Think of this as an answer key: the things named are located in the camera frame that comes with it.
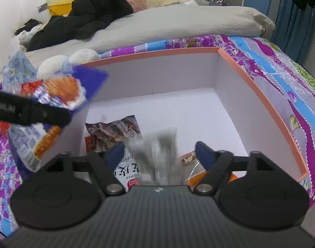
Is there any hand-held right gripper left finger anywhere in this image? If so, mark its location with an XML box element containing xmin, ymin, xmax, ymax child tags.
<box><xmin>45</xmin><ymin>142</ymin><xmax>126</xmax><ymax>195</ymax></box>

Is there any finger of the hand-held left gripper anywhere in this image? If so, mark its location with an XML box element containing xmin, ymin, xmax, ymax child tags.
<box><xmin>19</xmin><ymin>98</ymin><xmax>72</xmax><ymax>129</ymax></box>

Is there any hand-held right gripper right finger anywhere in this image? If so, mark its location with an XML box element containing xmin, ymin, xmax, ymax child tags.
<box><xmin>194</xmin><ymin>141</ymin><xmax>274</xmax><ymax>194</ymax></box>

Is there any dark photo print snack packet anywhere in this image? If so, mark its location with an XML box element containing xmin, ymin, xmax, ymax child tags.
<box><xmin>85</xmin><ymin>115</ymin><xmax>142</xmax><ymax>151</ymax></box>

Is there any blue orange print snack packet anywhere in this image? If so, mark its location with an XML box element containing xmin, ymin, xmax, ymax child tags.
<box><xmin>8</xmin><ymin>66</ymin><xmax>108</xmax><ymax>172</ymax></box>

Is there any silver snack packet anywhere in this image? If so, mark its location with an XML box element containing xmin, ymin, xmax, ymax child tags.
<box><xmin>125</xmin><ymin>126</ymin><xmax>185</xmax><ymax>186</ymax></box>

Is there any pink cardboard box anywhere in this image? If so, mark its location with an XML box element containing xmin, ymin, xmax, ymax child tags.
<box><xmin>40</xmin><ymin>46</ymin><xmax>310</xmax><ymax>186</ymax></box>

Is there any clear orange snack packet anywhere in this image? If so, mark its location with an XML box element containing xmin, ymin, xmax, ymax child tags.
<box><xmin>178</xmin><ymin>150</ymin><xmax>238</xmax><ymax>186</ymax></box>

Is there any small red snack packet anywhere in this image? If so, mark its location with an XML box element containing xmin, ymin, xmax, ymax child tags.
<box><xmin>19</xmin><ymin>80</ymin><xmax>44</xmax><ymax>99</ymax></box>

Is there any pale blue plastic bag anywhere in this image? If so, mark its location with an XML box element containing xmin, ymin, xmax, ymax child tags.
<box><xmin>3</xmin><ymin>50</ymin><xmax>38</xmax><ymax>96</ymax></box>

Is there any white blue plush toy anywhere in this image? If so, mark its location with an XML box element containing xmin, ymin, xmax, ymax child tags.
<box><xmin>37</xmin><ymin>49</ymin><xmax>100</xmax><ymax>80</ymax></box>

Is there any pile of clothes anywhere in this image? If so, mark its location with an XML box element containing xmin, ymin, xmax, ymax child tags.
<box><xmin>14</xmin><ymin>18</ymin><xmax>44</xmax><ymax>44</ymax></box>

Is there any yellow pillow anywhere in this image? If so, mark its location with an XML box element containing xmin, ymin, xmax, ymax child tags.
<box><xmin>47</xmin><ymin>1</ymin><xmax>75</xmax><ymax>17</ymax></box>

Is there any black jacket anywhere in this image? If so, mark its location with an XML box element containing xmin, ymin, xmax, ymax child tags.
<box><xmin>26</xmin><ymin>0</ymin><xmax>134</xmax><ymax>52</ymax></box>

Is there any grey duvet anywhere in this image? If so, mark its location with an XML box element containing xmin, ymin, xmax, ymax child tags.
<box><xmin>0</xmin><ymin>5</ymin><xmax>276</xmax><ymax>83</ymax></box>

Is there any blue curtain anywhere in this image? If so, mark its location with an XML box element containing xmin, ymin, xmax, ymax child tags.
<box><xmin>271</xmin><ymin>0</ymin><xmax>315</xmax><ymax>65</ymax></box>

